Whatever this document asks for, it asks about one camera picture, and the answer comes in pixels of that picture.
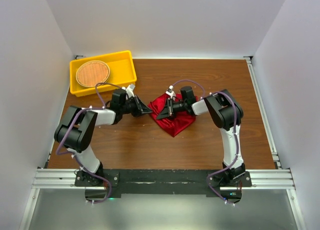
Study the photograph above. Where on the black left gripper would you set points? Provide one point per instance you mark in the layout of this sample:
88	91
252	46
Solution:
143	108

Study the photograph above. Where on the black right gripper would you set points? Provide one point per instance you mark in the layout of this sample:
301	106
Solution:
166	111

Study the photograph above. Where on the red cloth napkin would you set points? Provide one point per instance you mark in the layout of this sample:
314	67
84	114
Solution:
172	126

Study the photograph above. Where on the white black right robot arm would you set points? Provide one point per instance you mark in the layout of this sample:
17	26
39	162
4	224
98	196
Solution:
226	114

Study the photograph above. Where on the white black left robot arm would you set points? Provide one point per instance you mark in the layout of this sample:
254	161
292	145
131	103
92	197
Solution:
75	131

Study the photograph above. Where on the round woven coaster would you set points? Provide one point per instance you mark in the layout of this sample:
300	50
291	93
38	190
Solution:
92	72

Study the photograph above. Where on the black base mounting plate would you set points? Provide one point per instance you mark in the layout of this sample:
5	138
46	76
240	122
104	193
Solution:
155	181

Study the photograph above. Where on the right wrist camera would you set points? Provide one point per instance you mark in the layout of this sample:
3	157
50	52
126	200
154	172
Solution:
170	92

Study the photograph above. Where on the aluminium frame rail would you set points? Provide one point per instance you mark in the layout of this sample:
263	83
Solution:
138	143

